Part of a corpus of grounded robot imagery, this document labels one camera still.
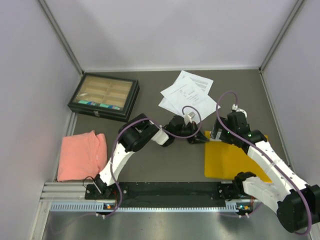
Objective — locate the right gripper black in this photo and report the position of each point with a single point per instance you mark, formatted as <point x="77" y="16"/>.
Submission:
<point x="217" y="126"/>

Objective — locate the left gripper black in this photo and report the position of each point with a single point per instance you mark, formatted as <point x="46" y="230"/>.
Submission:
<point x="201" y="138"/>

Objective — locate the yellow plastic folder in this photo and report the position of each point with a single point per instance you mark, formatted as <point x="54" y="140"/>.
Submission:
<point x="224" y="161"/>

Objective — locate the black compartment display box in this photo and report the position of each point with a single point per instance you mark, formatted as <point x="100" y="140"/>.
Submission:
<point x="105" y="90"/>

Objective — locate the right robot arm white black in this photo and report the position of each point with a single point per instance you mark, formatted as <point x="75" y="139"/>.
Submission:
<point x="295" y="202"/>

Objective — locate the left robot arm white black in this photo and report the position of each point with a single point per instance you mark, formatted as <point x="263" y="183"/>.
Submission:
<point x="135" y="134"/>

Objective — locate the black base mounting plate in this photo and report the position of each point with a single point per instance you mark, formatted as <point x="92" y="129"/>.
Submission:
<point x="176" y="194"/>

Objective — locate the teal tube right in box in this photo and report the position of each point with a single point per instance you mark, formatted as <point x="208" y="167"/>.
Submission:
<point x="108" y="106"/>

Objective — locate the teal tube in box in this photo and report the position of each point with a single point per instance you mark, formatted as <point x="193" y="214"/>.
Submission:
<point x="108" y="106"/>
<point x="86" y="102"/>

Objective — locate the pink folded cloth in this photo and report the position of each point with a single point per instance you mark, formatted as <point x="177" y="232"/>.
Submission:
<point x="82" y="155"/>

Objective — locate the teal tube left in box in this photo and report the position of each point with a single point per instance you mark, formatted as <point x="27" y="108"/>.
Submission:
<point x="86" y="102"/>

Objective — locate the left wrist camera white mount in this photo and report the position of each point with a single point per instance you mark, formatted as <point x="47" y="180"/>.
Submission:
<point x="191" y="117"/>

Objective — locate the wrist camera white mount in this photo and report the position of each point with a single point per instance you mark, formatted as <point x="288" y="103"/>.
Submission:
<point x="191" y="117"/>
<point x="235" y="108"/>

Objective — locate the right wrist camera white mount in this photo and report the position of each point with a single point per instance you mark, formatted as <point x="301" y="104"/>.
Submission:
<point x="235" y="108"/>

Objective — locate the grey slotted cable duct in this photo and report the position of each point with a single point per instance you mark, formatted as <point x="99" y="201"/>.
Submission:
<point x="103" y="207"/>

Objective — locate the right aluminium frame post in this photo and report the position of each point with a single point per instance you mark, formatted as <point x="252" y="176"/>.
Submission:
<point x="281" y="34"/>

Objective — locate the aluminium frame post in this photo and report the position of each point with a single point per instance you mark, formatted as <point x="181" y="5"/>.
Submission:
<point x="62" y="39"/>
<point x="281" y="34"/>

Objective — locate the aluminium front rail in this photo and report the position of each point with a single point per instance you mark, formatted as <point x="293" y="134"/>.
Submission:
<point x="63" y="191"/>

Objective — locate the left aluminium frame post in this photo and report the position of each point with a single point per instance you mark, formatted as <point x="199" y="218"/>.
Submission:
<point x="62" y="39"/>

